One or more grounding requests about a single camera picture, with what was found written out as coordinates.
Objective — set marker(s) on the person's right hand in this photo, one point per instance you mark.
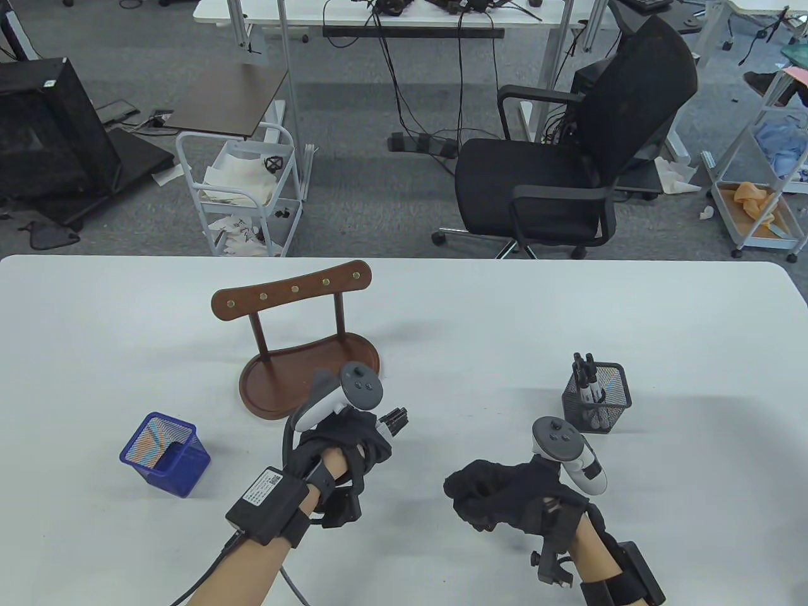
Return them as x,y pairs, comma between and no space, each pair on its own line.
505,492

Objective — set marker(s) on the person's left hand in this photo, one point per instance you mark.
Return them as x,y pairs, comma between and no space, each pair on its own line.
350,435

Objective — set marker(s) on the grey white hand controller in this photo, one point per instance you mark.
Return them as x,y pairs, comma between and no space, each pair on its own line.
555,439
361,385

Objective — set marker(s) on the person's left forearm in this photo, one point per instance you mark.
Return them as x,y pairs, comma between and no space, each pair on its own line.
246,574

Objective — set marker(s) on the black forearm battery box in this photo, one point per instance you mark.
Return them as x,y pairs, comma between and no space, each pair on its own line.
265,505
642,571

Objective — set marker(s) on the brown wooden hook stand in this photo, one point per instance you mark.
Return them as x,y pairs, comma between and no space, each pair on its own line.
284,379

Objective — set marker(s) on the black mesh pen holder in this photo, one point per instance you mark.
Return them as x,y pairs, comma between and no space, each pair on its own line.
609,410

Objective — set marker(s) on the blue mesh pen holder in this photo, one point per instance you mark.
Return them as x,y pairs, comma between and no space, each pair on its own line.
183,467

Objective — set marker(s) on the white rolling cart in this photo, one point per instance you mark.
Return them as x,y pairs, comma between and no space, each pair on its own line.
278,237
719,202

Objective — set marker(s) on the white scribbled paper sheets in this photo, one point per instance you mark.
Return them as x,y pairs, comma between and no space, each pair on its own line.
237,237

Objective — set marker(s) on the white crumpled paper sheet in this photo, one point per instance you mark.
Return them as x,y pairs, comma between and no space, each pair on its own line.
240,177

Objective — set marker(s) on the small black round object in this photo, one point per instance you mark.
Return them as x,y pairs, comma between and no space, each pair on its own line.
273,164

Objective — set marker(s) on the black floor power strip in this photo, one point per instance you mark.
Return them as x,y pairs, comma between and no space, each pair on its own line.
420,144

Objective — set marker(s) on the black mesh office chair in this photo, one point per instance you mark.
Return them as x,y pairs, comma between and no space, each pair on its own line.
524,189

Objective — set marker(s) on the white floor paper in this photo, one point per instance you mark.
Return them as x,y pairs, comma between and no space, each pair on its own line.
167,177
675,177

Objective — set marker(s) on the white crumpled tissue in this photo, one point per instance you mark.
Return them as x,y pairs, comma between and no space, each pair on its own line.
706,212

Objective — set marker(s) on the black floor platform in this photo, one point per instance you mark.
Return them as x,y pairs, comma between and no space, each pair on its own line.
142,154

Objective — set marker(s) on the black triangular floor object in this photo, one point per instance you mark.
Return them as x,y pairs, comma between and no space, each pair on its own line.
53,238

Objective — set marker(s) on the brown side table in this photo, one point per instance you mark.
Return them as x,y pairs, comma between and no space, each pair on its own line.
227,98

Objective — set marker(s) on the orange cloth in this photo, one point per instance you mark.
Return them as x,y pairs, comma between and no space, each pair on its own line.
751,199

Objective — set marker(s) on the black computer tower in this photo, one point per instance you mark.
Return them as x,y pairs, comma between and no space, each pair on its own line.
584,79

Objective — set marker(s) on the white office desk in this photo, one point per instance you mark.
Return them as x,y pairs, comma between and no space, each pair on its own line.
284,11

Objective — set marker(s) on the black mesh box cabinet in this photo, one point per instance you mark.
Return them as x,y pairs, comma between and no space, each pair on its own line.
44,132

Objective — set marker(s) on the black headset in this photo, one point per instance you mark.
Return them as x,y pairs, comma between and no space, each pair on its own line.
391,6

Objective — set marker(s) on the light blue cloth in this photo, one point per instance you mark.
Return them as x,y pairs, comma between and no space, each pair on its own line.
779,148

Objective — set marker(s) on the teal cloth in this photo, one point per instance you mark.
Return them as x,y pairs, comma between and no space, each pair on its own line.
792,53

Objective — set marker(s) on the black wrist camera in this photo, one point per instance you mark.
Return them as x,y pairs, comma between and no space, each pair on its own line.
552,568
341,508

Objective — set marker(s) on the silver metal post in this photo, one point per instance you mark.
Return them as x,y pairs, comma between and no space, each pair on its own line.
289,95

